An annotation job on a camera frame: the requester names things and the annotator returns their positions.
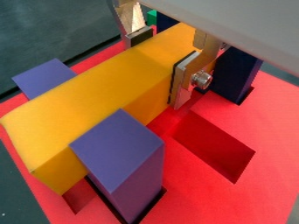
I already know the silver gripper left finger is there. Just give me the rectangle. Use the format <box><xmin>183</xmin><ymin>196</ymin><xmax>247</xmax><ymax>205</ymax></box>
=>
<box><xmin>107</xmin><ymin>0</ymin><xmax>154</xmax><ymax>49</ymax></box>

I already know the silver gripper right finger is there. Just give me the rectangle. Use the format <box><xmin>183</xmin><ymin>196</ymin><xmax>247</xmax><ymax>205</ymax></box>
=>
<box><xmin>167</xmin><ymin>29</ymin><xmax>226</xmax><ymax>109</ymax></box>

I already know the yellow long block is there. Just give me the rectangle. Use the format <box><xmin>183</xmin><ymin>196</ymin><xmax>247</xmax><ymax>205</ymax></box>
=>
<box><xmin>0</xmin><ymin>23</ymin><xmax>195</xmax><ymax>194</ymax></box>

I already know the red slotted board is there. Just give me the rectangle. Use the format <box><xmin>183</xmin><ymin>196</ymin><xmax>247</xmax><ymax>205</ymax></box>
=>
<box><xmin>0</xmin><ymin>24</ymin><xmax>299</xmax><ymax>224</ymax></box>

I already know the dark blue U block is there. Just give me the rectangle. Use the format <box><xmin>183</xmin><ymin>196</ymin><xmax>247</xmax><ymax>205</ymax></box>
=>
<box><xmin>154</xmin><ymin>11</ymin><xmax>265</xmax><ymax>107</ymax></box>

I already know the purple U block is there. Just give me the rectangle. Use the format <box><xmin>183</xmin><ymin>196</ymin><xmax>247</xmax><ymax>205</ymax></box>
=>
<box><xmin>14</xmin><ymin>59</ymin><xmax>165</xmax><ymax>222</ymax></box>

